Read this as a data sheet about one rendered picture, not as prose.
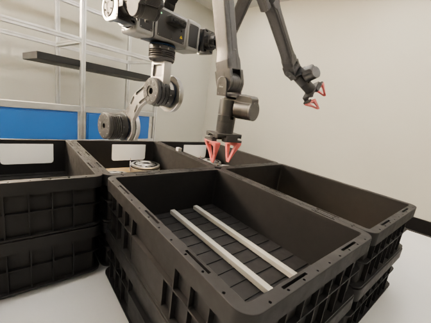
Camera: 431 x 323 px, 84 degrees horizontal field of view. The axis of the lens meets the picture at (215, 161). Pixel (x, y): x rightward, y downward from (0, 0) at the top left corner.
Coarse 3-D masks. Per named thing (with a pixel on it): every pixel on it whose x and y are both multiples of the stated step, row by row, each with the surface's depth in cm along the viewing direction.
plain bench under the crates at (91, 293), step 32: (96, 256) 59; (416, 256) 80; (64, 288) 48; (96, 288) 50; (416, 288) 64; (0, 320) 40; (32, 320) 41; (64, 320) 42; (96, 320) 43; (384, 320) 51; (416, 320) 53
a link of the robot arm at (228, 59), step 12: (216, 0) 68; (228, 0) 67; (216, 12) 69; (228, 12) 67; (216, 24) 70; (228, 24) 68; (216, 36) 70; (228, 36) 68; (216, 48) 71; (228, 48) 69; (216, 60) 72; (228, 60) 69; (240, 60) 72; (216, 72) 72; (228, 72) 69; (240, 72) 72; (216, 84) 73; (228, 84) 70; (240, 84) 73
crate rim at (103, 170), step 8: (160, 144) 91; (88, 152) 66; (176, 152) 82; (96, 160) 59; (192, 160) 75; (200, 160) 74; (104, 168) 54; (192, 168) 64; (200, 168) 65; (208, 168) 66; (104, 176) 50; (104, 184) 50
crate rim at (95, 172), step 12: (72, 144) 72; (84, 156) 61; (96, 168) 53; (12, 180) 40; (24, 180) 41; (36, 180) 42; (48, 180) 43; (60, 180) 44; (72, 180) 45; (84, 180) 47; (96, 180) 48; (0, 192) 39; (12, 192) 40; (24, 192) 41; (36, 192) 42; (48, 192) 43
